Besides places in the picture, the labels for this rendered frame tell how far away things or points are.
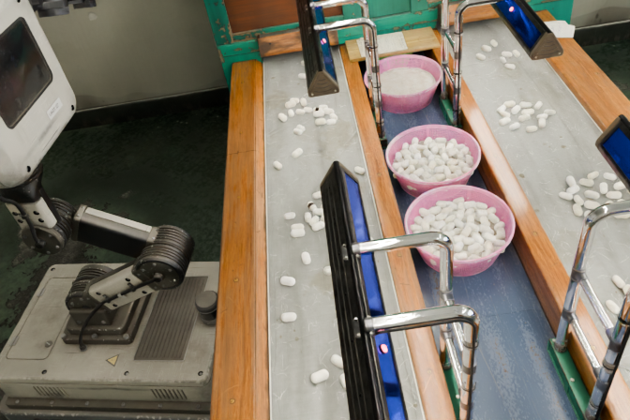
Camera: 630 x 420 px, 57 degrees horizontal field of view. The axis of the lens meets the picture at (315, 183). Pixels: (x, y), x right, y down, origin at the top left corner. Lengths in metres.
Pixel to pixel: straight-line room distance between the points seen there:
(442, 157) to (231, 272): 0.69
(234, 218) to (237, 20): 0.91
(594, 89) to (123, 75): 2.49
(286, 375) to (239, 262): 0.33
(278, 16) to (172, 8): 1.14
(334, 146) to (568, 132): 0.68
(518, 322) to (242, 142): 0.97
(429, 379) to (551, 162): 0.76
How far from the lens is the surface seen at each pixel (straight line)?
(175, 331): 1.77
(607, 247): 1.52
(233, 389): 1.27
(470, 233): 1.51
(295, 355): 1.30
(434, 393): 1.21
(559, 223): 1.55
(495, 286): 1.47
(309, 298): 1.39
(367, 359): 0.84
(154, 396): 1.78
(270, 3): 2.21
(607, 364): 1.12
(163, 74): 3.47
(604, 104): 1.92
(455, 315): 0.87
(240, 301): 1.39
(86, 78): 3.57
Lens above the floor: 1.83
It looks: 41 degrees down
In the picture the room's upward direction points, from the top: 11 degrees counter-clockwise
